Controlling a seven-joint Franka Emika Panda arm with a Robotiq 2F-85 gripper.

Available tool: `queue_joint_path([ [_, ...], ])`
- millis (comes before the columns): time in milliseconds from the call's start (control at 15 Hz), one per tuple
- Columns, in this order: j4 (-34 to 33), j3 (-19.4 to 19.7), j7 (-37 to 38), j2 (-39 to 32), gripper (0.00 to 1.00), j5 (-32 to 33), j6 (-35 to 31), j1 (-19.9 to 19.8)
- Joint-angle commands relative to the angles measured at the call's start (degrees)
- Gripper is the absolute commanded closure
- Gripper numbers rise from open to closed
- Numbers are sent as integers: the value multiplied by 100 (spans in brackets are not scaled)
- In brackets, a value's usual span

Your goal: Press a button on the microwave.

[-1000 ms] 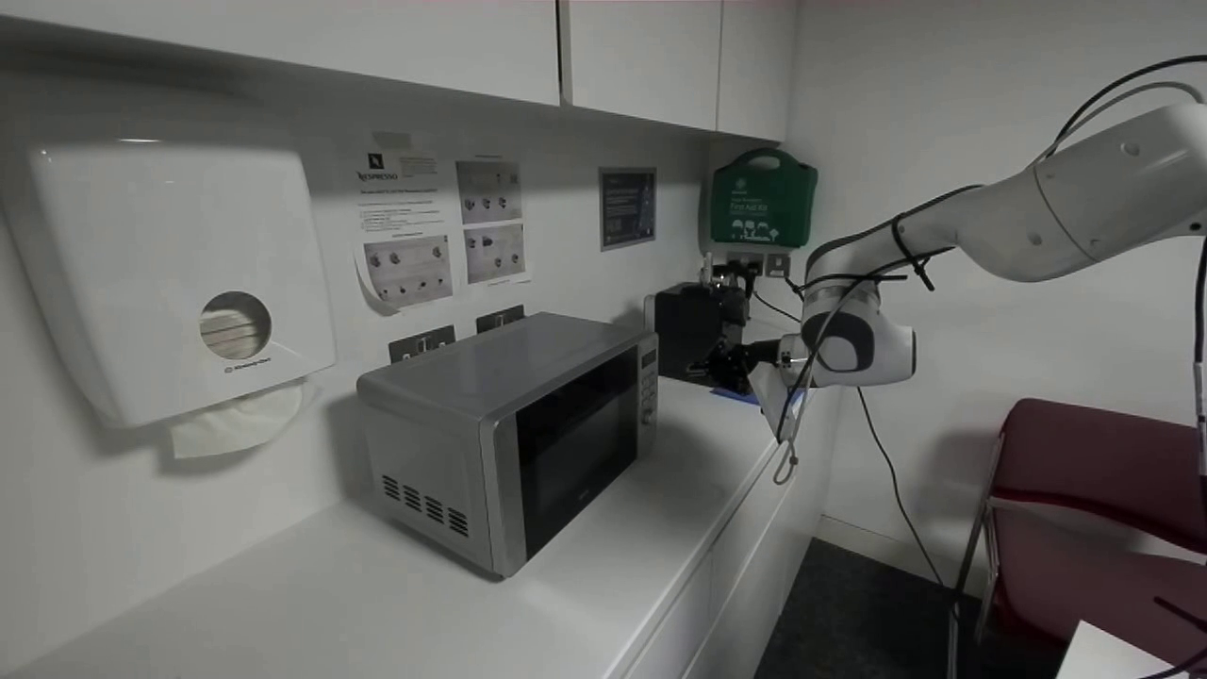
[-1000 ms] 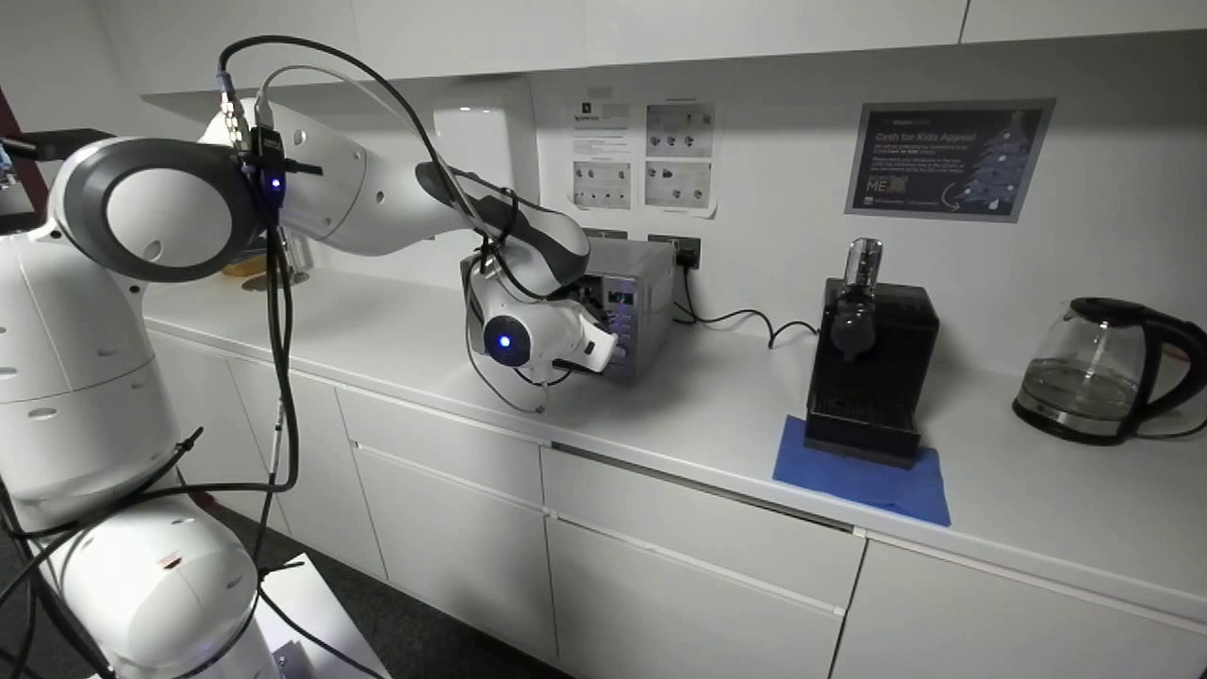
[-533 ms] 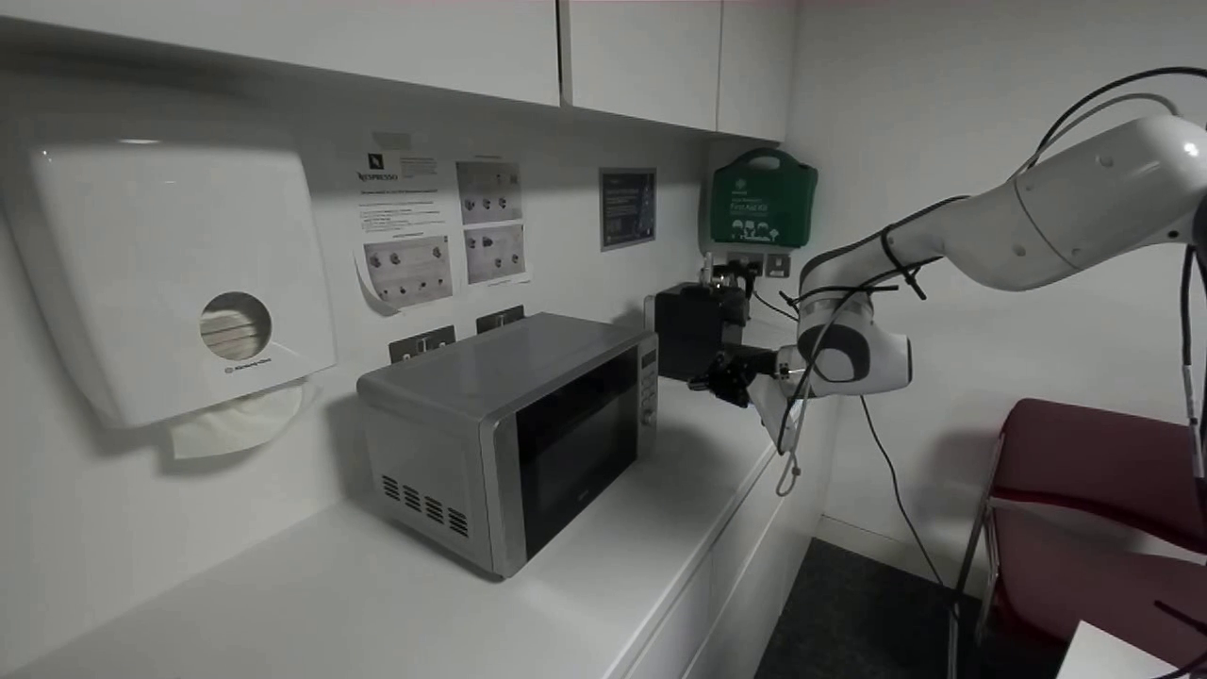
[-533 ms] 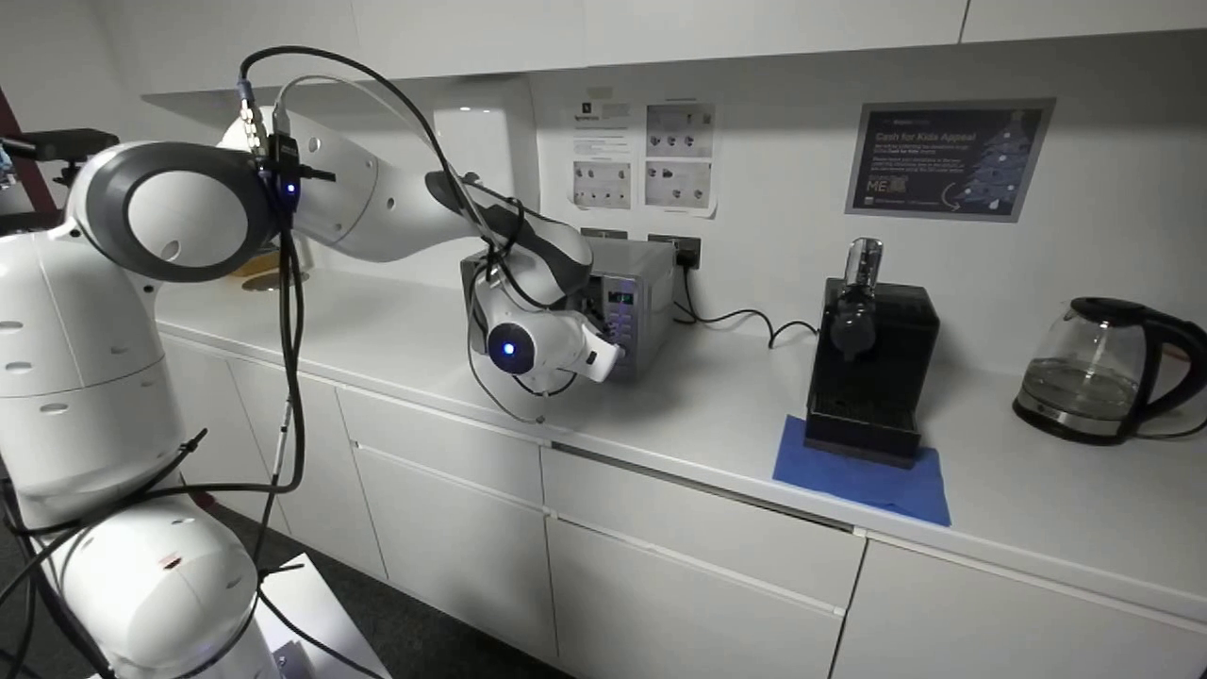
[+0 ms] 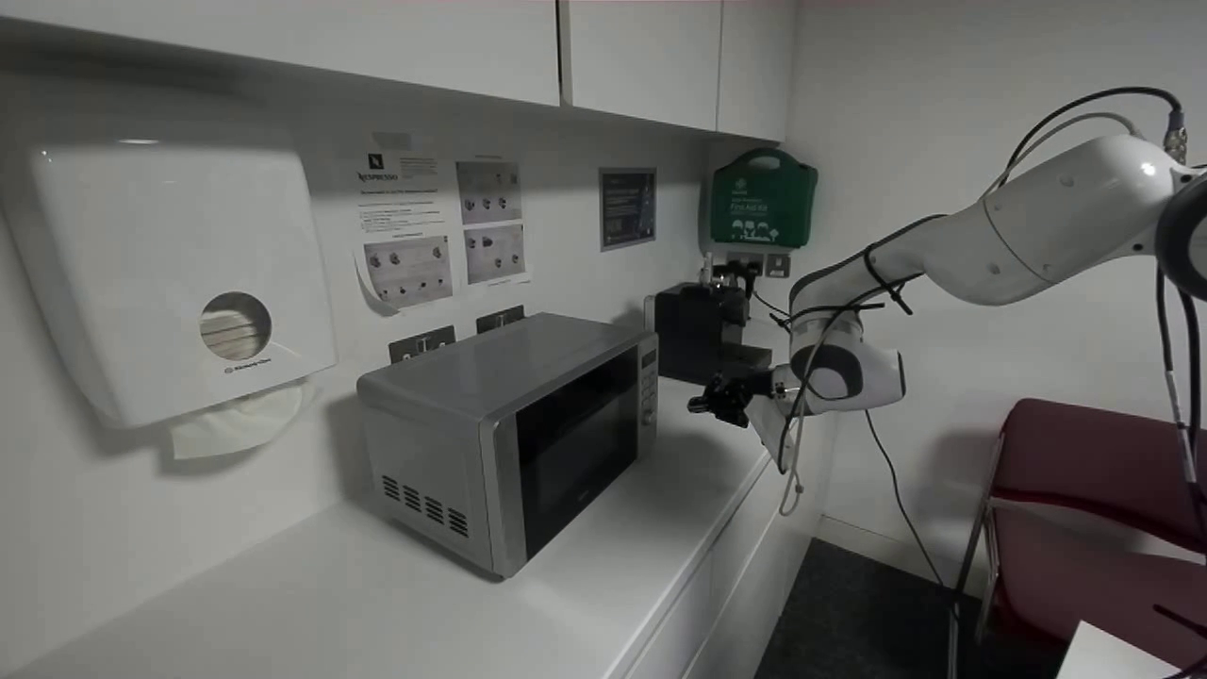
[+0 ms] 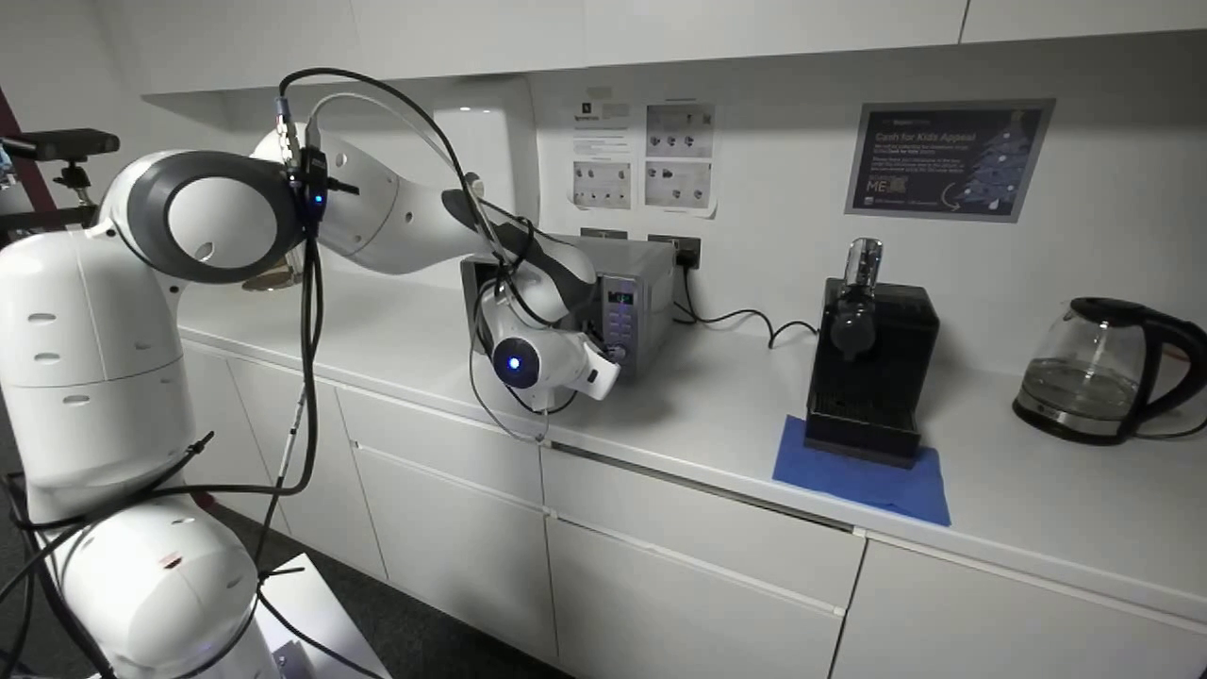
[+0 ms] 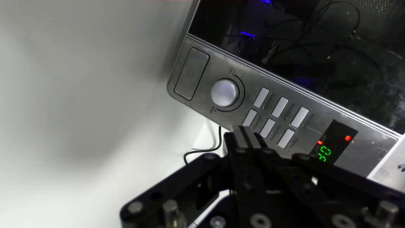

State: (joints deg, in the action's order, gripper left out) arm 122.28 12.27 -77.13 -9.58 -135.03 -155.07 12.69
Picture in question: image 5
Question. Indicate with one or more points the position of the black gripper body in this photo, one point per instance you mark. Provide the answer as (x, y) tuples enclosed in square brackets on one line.
[(752, 396)]

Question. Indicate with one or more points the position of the silver microwave oven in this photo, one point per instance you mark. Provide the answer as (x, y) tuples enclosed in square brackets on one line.
[(492, 428)]

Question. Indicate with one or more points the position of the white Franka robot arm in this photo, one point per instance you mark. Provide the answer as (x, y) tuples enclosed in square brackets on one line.
[(1056, 229)]

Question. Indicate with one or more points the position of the black coffee machine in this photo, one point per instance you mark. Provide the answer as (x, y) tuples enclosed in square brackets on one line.
[(689, 328)]

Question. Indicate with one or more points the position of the white base cabinet unit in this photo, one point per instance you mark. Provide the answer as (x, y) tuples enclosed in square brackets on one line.
[(741, 568)]

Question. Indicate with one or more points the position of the green first aid box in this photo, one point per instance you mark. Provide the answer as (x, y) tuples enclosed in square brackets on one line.
[(759, 200)]

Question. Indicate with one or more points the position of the grey socket photo sheet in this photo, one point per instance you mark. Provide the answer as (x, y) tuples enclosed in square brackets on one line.
[(489, 188), (494, 255)]

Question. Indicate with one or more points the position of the white notice sheet with logo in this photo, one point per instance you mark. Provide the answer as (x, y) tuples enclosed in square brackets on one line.
[(402, 237)]

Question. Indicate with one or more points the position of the maroon chair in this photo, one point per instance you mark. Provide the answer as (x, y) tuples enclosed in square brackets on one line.
[(1095, 504)]

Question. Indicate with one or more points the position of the white paper towel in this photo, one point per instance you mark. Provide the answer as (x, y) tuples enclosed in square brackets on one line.
[(233, 428)]

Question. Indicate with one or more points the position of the white paper towel dispenser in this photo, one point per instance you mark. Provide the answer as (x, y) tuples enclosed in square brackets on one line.
[(137, 275)]

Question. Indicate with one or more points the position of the black wall socket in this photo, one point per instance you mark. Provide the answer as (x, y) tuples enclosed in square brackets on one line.
[(421, 344), (498, 319)]

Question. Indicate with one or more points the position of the pale robot base plate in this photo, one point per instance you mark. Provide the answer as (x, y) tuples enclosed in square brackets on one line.
[(1115, 659)]

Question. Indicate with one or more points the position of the white wall cabinets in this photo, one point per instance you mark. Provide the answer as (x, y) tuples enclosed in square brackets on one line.
[(377, 41)]

